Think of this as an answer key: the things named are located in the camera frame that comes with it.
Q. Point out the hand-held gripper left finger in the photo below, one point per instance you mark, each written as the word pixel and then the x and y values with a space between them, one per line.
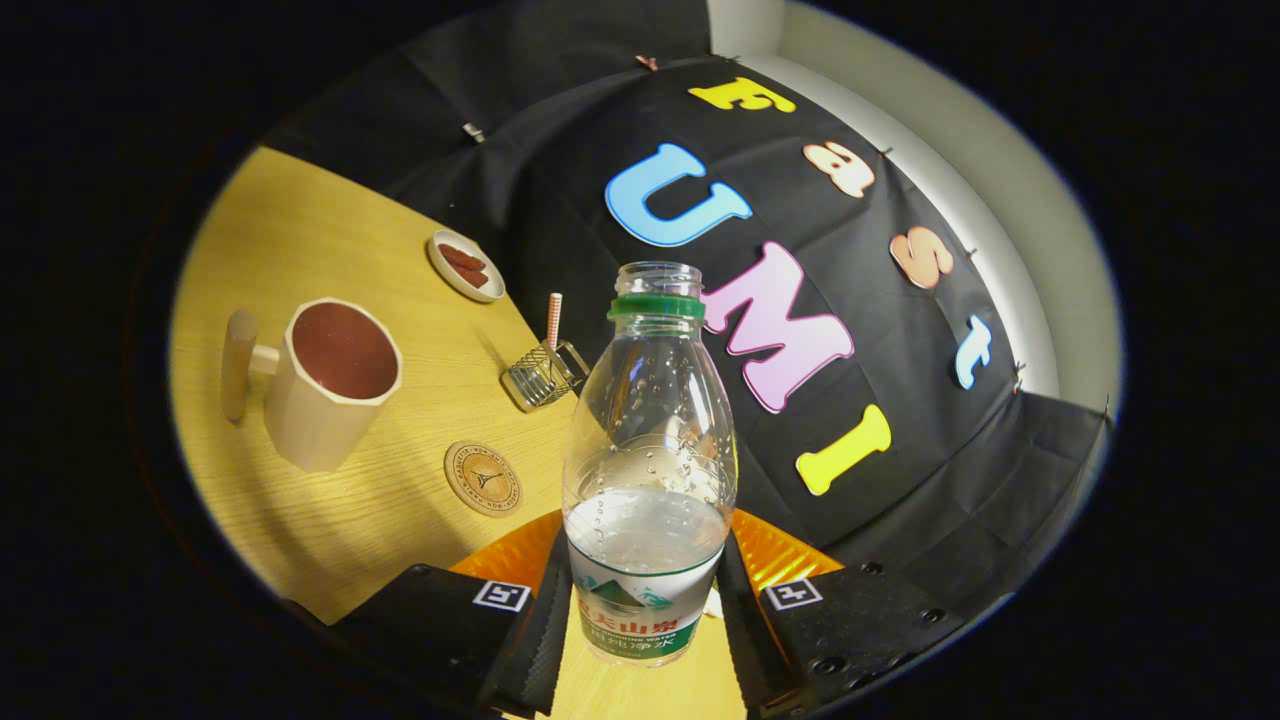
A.
pixel 540 650

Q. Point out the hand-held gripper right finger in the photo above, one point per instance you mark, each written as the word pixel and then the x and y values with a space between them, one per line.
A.
pixel 745 650

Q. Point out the round cork coaster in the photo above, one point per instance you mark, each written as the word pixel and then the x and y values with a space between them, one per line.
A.
pixel 483 479

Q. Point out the clear plastic juice bottle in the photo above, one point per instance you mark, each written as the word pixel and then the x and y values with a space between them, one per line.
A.
pixel 650 450

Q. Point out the red striped straw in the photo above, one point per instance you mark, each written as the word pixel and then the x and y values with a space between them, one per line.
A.
pixel 554 322

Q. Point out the brown meat slice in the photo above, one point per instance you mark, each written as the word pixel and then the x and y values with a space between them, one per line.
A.
pixel 474 277
pixel 462 257

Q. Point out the round white plate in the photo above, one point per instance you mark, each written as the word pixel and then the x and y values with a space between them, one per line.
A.
pixel 450 280

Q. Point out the black backdrop cloth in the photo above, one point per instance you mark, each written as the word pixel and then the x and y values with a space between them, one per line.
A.
pixel 560 180

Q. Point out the wooden table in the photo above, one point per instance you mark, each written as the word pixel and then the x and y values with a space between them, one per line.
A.
pixel 300 230

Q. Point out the silver clip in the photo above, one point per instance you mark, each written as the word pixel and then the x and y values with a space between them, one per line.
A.
pixel 473 131

